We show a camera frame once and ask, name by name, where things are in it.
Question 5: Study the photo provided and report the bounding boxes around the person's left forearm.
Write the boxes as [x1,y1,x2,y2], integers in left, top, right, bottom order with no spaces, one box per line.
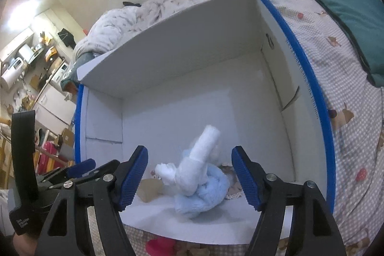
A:
[0,230,38,256]

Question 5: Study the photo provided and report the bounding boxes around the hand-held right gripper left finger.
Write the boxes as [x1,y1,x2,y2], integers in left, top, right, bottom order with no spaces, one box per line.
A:
[36,145,149,256]

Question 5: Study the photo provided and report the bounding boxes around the white washing machine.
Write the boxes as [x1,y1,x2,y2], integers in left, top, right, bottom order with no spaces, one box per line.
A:
[49,62,72,89]

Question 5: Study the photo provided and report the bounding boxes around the cluttered shelf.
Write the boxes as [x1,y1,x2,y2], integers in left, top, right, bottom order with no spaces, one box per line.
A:
[27,31,66,77]

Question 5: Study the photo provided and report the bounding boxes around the blue and white cardboard box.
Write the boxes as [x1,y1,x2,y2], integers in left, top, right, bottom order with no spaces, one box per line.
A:
[73,0,336,244]

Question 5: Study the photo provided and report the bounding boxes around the white base cabinets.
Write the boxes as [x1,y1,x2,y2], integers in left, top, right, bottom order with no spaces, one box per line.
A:
[33,85,75,131]

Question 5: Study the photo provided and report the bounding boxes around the brown lace-trimmed scrunchie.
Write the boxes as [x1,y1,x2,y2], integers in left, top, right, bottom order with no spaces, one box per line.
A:
[219,164,244,200]

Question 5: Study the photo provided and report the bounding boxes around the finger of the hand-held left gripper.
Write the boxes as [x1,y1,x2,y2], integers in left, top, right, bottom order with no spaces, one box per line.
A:
[39,158,97,183]
[49,159,120,189]

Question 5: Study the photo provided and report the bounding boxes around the white upper cabinets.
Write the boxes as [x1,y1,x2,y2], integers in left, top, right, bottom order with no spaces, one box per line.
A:
[0,27,34,61]

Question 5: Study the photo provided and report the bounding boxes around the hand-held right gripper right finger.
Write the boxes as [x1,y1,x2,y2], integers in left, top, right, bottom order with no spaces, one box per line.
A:
[231,146,347,256]

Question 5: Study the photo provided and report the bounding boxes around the pink sock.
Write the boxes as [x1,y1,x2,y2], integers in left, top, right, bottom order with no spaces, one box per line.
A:
[146,237,177,256]

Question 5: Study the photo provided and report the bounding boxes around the brown cardboard box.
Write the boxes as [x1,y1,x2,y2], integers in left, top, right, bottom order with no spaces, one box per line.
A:
[58,128,75,161]

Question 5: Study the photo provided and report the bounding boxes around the red item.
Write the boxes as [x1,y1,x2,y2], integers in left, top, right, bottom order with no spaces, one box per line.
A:
[36,140,66,175]

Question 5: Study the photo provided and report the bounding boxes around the white cylinder appliance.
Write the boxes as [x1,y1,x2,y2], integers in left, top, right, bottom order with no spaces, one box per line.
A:
[18,44,34,60]

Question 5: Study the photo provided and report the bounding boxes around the white sock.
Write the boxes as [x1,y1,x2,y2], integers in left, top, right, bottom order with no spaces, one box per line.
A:
[155,125,220,196]

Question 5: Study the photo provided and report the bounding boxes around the teal pillow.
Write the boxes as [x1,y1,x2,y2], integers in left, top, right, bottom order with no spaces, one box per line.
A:
[309,0,384,87]

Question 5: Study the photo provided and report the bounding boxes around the black hanging garment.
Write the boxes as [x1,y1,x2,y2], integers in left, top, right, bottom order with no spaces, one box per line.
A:
[58,29,77,49]

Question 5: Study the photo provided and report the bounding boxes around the tall white cabinet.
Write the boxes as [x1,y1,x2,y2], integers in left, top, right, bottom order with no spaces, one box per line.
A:
[34,8,79,45]

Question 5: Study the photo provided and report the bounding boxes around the tan cloth piece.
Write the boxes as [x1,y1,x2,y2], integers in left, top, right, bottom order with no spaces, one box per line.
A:
[139,179,164,202]

